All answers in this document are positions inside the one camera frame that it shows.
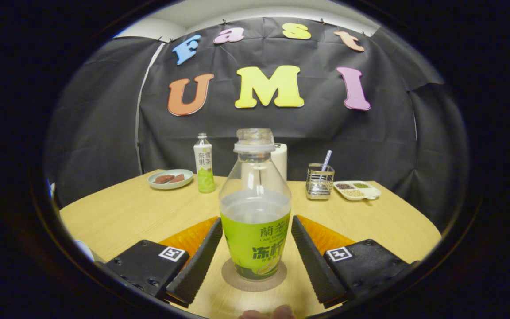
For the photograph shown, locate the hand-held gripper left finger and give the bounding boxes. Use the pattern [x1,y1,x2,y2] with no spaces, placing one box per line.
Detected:
[104,216,224,307]

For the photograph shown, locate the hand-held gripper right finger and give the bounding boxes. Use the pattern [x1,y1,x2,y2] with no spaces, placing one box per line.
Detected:
[290,215,419,309]

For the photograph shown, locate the round brown coaster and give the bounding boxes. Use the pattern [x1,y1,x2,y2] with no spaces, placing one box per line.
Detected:
[221,258,287,292]

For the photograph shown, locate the green label juice bottle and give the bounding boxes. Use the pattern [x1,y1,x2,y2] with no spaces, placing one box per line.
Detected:
[218,128,292,281]

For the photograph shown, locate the white cup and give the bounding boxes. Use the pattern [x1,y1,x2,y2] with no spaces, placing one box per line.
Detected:
[74,239,95,263]

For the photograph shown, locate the slim white green bottle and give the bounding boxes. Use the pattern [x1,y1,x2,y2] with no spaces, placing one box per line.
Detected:
[193,133,216,194]

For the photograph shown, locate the wooden table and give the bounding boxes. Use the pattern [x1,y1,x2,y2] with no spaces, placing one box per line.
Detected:
[59,169,442,319]

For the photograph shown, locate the pale green plate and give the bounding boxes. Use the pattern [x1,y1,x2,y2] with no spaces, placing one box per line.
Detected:
[148,169,194,190]

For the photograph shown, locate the white divided dish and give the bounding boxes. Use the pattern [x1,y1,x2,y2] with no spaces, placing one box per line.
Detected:
[333,180,382,201]

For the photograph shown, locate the cream toaster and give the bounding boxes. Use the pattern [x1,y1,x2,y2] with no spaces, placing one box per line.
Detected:
[273,143,288,181]

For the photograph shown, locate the metal wire holder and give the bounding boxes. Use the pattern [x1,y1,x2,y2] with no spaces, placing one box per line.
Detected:
[305,163,335,200]

